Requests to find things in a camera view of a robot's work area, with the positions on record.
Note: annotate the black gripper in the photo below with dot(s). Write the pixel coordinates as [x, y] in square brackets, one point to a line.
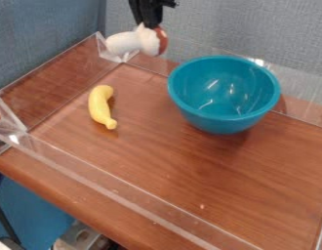
[150, 14]

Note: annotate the white mushroom with brown cap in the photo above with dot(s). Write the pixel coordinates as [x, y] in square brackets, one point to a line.
[149, 40]

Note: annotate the blue plastic bowl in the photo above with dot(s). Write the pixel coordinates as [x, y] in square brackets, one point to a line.
[222, 93]

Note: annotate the yellow toy banana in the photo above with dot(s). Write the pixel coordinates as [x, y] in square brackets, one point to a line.
[98, 108]

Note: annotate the grey metal bracket below table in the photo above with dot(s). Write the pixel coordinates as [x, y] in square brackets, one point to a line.
[79, 237]

